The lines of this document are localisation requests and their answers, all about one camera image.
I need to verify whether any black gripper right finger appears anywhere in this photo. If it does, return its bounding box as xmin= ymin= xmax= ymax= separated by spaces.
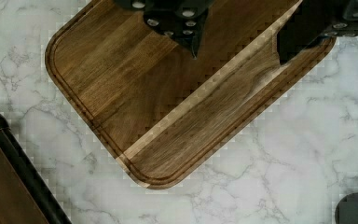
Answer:
xmin=277 ymin=0 xmax=358 ymax=64

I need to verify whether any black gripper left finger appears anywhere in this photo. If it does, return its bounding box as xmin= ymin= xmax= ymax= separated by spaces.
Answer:
xmin=113 ymin=0 xmax=214 ymax=59

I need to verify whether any black drawer handle bar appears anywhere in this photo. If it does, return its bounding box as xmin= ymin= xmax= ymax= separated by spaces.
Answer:
xmin=0 ymin=114 xmax=72 ymax=224

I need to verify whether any wooden cutting board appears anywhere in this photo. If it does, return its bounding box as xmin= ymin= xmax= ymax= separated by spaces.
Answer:
xmin=45 ymin=0 xmax=334 ymax=189

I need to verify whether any black round lid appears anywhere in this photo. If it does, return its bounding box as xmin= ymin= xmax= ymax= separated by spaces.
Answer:
xmin=335 ymin=193 xmax=358 ymax=224

